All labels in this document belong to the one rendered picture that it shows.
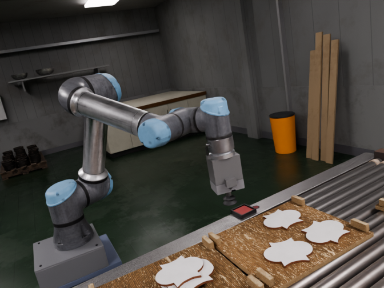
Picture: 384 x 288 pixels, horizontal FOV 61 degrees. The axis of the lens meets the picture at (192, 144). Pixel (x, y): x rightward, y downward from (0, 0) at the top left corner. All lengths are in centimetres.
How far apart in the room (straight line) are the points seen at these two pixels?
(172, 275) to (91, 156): 55
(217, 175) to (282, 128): 394
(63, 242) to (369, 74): 377
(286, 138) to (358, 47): 148
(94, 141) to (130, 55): 760
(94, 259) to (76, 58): 745
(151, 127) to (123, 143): 565
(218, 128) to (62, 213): 69
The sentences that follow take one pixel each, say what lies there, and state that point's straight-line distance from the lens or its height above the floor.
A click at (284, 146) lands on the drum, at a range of 492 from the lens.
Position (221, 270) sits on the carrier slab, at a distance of 105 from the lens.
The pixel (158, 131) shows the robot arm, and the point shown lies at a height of 139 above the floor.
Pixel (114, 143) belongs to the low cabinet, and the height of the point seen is 29.
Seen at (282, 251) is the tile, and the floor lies 94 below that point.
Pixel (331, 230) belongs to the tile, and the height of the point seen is 94.
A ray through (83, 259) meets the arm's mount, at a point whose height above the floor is 94.
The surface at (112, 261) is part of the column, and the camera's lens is 136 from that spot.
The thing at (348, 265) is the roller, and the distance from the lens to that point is 108.
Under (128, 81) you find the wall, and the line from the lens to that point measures 875.
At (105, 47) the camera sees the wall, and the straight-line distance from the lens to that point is 868.
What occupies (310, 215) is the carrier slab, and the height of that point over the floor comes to 94.
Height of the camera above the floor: 155
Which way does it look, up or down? 14 degrees down
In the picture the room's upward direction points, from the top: 10 degrees counter-clockwise
